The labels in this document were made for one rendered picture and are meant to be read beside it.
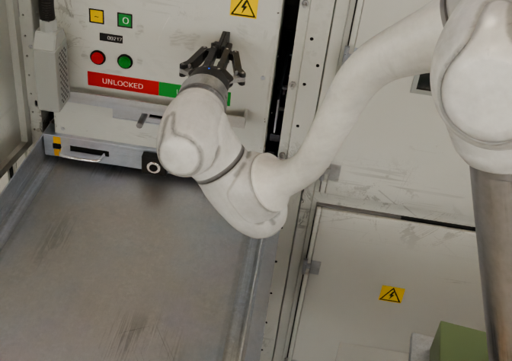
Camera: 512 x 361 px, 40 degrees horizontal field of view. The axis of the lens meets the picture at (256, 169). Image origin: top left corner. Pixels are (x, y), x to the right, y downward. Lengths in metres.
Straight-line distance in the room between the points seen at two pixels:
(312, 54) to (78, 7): 0.50
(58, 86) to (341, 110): 0.70
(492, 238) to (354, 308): 1.17
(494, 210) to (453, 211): 0.95
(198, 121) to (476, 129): 0.54
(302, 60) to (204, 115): 0.47
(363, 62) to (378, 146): 0.68
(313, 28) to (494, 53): 0.88
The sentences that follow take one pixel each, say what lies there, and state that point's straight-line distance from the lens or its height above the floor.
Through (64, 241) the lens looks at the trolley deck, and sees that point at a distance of 1.53.
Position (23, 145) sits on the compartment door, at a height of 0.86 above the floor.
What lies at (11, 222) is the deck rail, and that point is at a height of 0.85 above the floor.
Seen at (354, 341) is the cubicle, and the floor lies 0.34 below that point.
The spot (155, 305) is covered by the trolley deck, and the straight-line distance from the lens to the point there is 1.39.
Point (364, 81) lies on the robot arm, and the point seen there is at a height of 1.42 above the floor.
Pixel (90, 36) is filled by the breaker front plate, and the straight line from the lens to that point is 1.55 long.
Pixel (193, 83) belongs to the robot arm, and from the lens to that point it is 1.21.
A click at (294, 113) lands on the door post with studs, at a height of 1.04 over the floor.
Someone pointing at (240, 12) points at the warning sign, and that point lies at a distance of 1.45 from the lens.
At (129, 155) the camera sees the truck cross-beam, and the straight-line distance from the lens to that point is 1.67.
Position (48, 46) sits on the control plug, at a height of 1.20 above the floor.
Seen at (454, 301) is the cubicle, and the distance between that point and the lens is 1.94.
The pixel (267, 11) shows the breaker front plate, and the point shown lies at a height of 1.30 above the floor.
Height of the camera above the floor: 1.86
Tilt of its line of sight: 36 degrees down
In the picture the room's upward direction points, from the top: 7 degrees clockwise
